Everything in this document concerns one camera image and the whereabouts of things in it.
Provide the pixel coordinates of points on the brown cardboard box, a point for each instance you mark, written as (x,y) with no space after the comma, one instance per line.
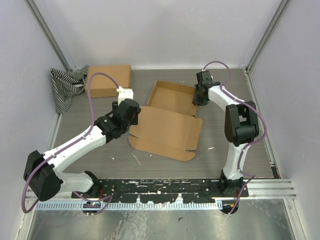
(101,86)

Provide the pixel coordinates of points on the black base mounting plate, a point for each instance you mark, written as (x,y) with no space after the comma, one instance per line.
(159,191)

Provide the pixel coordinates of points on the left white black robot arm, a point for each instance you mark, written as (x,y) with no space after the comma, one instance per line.
(44,172)

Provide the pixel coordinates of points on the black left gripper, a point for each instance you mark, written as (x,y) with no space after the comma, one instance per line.
(135,121)

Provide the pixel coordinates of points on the striped black white cloth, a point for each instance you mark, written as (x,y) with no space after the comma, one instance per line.
(66,85)

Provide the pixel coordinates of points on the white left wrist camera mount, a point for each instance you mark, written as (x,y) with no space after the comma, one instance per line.
(124,93)

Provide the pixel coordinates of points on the right aluminium corner post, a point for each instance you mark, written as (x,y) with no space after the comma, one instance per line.
(280,10)

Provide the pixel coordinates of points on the white slotted cable duct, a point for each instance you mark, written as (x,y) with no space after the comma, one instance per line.
(73,205)

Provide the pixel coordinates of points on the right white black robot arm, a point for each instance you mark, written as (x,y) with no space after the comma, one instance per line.
(241,127)

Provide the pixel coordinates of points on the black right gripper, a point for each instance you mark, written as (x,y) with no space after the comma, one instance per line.
(196,100)

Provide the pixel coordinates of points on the aluminium front rail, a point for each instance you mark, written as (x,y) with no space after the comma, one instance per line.
(256,188)

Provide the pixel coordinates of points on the left aluminium corner post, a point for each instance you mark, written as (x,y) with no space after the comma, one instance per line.
(43,18)

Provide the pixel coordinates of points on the aluminium corner post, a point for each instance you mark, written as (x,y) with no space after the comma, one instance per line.
(280,10)
(43,18)

